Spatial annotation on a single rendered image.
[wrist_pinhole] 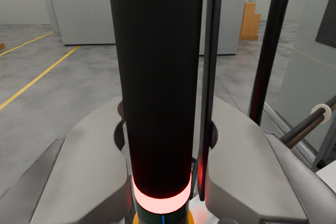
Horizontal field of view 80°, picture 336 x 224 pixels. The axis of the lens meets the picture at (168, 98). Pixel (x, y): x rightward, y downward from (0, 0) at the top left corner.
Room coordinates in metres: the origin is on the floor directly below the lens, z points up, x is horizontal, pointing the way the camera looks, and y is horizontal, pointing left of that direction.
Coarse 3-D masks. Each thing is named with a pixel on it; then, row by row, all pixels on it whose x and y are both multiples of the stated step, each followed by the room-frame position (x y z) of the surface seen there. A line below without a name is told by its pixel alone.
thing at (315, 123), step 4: (332, 108) 0.28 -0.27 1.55; (320, 116) 0.25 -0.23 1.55; (316, 120) 0.24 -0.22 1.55; (320, 120) 0.25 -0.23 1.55; (312, 124) 0.23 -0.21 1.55; (316, 124) 0.24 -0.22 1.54; (308, 128) 0.22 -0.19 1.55; (312, 128) 0.23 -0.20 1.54; (304, 132) 0.22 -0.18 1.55; (308, 132) 0.22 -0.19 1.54; (296, 136) 0.21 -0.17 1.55; (300, 136) 0.21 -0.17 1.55; (304, 136) 0.21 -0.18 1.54; (292, 140) 0.20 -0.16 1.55; (296, 140) 0.20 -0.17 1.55; (288, 144) 0.19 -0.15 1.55; (292, 144) 0.19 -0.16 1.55
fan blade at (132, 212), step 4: (132, 196) 0.40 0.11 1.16; (132, 200) 0.39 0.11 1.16; (132, 204) 0.37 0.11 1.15; (132, 208) 0.37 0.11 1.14; (128, 212) 0.40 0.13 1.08; (132, 212) 0.36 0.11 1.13; (128, 216) 0.40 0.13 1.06; (132, 216) 0.36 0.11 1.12; (128, 220) 0.39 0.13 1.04; (132, 220) 0.35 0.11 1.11
